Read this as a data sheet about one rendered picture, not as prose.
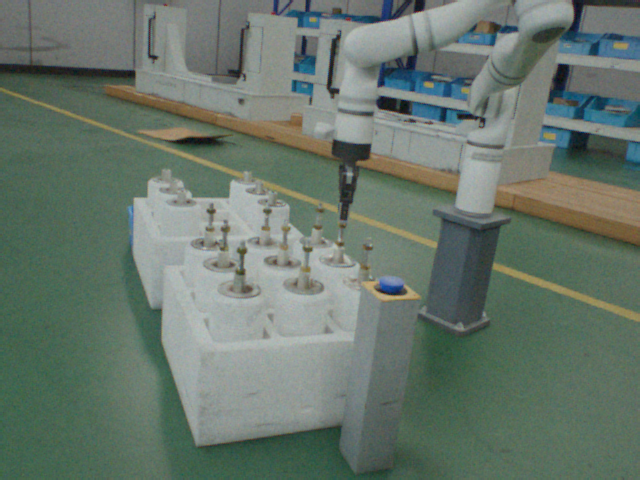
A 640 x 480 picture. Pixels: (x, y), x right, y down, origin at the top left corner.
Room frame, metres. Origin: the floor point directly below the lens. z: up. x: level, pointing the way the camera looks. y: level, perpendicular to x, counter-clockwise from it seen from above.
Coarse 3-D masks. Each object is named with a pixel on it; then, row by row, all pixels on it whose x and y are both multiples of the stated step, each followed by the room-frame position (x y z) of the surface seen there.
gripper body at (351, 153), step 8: (336, 144) 1.17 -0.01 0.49; (344, 144) 1.16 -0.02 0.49; (352, 144) 1.16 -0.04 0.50; (360, 144) 1.16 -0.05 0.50; (368, 144) 1.17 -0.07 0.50; (336, 152) 1.17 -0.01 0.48; (344, 152) 1.16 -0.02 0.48; (352, 152) 1.16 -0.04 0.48; (360, 152) 1.16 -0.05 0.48; (368, 152) 1.18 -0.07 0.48; (344, 160) 1.17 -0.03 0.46; (352, 160) 1.16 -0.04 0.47; (360, 160) 1.17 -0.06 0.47; (344, 168) 1.16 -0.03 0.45; (352, 168) 1.16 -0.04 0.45
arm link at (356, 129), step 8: (336, 120) 1.19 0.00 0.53; (344, 120) 1.17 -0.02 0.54; (352, 120) 1.16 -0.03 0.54; (360, 120) 1.16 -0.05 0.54; (368, 120) 1.17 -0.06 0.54; (320, 128) 1.15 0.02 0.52; (328, 128) 1.17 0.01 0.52; (336, 128) 1.18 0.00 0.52; (344, 128) 1.16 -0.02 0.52; (352, 128) 1.16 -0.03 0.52; (360, 128) 1.16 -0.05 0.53; (368, 128) 1.17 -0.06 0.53; (320, 136) 1.15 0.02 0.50; (328, 136) 1.16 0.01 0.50; (336, 136) 1.18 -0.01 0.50; (344, 136) 1.16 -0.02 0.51; (352, 136) 1.16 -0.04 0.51; (360, 136) 1.16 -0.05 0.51; (368, 136) 1.17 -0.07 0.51
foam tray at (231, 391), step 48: (192, 288) 1.14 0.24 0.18; (192, 336) 0.96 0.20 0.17; (336, 336) 1.00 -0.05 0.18; (192, 384) 0.94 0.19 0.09; (240, 384) 0.92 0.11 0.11; (288, 384) 0.95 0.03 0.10; (336, 384) 0.99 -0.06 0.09; (192, 432) 0.92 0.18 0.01; (240, 432) 0.92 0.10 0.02; (288, 432) 0.96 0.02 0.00
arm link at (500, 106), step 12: (492, 96) 1.50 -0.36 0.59; (504, 96) 1.50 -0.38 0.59; (492, 108) 1.50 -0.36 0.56; (504, 108) 1.50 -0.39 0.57; (504, 120) 1.50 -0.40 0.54; (480, 132) 1.52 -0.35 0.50; (492, 132) 1.50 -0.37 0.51; (504, 132) 1.50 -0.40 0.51; (468, 144) 1.53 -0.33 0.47; (480, 144) 1.50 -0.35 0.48; (492, 144) 1.50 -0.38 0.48; (504, 144) 1.52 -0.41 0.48
